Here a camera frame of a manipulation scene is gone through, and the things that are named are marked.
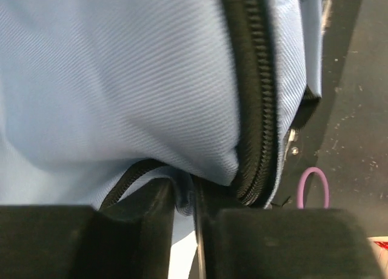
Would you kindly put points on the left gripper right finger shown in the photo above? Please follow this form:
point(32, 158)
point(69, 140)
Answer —
point(235, 241)

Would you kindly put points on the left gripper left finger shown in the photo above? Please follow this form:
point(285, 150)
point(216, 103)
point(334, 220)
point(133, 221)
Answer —
point(130, 239)

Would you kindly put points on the blue student backpack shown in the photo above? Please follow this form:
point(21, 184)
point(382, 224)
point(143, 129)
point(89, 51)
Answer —
point(100, 97)

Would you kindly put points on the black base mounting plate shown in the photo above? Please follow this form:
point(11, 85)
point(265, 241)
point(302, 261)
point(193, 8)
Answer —
point(347, 135)

